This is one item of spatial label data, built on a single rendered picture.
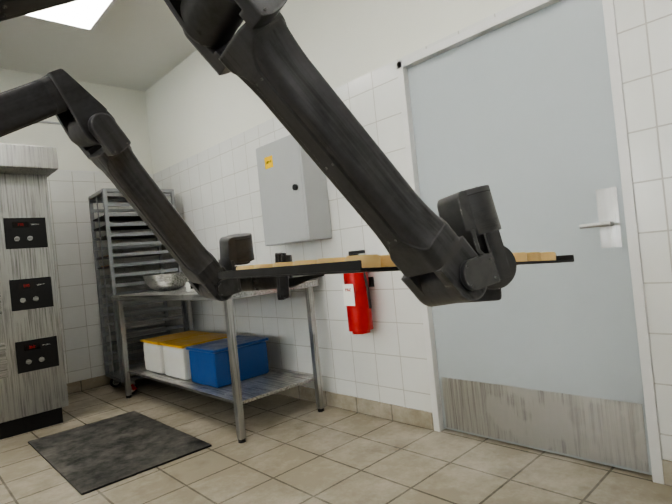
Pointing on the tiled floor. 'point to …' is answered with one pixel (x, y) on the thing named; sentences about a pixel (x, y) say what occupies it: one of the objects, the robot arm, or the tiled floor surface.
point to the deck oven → (28, 295)
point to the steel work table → (243, 392)
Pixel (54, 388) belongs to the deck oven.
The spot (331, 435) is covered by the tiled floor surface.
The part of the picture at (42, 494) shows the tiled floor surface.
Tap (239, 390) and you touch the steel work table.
